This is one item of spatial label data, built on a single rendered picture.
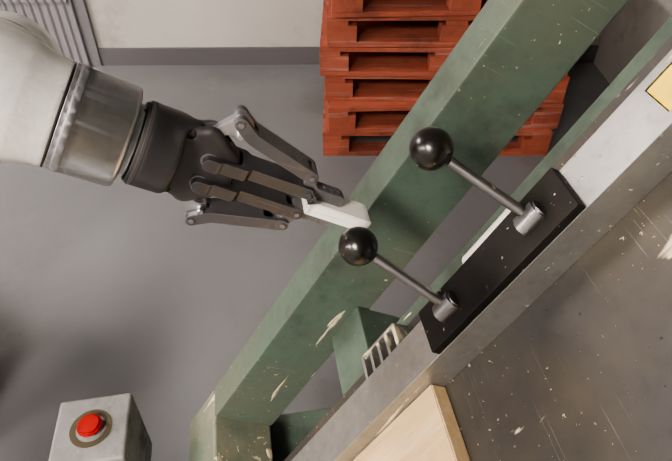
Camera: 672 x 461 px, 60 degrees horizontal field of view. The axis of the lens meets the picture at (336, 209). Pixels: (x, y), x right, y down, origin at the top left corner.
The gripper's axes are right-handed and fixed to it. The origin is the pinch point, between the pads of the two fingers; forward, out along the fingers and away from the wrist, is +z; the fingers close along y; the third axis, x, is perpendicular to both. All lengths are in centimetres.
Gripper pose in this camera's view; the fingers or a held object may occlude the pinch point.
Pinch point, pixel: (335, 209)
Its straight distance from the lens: 58.4
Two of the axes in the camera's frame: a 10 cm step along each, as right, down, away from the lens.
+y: -5.0, 7.1, 5.0
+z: 8.5, 2.9, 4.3
